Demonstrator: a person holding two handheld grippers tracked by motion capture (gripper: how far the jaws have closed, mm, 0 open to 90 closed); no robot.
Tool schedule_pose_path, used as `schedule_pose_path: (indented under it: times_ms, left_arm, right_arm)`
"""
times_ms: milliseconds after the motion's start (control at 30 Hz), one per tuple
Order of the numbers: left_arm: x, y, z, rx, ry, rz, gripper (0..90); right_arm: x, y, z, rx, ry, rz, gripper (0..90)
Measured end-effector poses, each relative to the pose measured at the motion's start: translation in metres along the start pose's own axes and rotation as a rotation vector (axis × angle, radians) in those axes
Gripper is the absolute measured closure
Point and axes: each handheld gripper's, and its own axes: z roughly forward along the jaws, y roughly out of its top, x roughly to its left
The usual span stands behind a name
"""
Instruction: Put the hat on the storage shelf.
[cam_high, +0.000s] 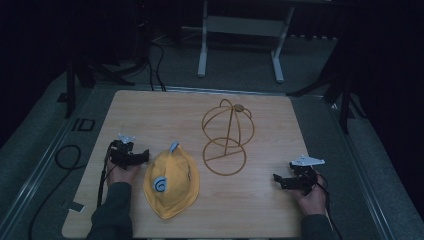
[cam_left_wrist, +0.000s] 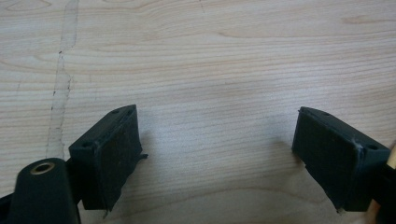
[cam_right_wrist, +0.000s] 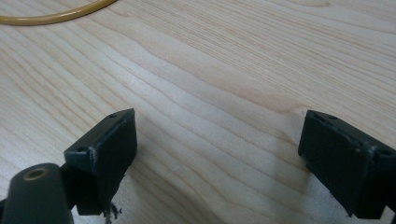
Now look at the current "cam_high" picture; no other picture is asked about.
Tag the person's right hand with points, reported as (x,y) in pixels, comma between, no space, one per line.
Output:
(313,201)

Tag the white metal table frame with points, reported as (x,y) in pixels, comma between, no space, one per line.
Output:
(243,26)

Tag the person's left hand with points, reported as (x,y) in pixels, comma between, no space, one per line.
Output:
(121,174)

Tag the yellow bucket hat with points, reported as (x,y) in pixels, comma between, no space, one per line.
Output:
(173,190)

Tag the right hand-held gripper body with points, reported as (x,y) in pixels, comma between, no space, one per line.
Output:
(305,175)

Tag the black metal stand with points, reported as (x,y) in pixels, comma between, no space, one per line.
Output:
(71,83)
(343,96)

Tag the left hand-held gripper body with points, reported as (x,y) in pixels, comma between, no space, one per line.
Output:
(121,154)

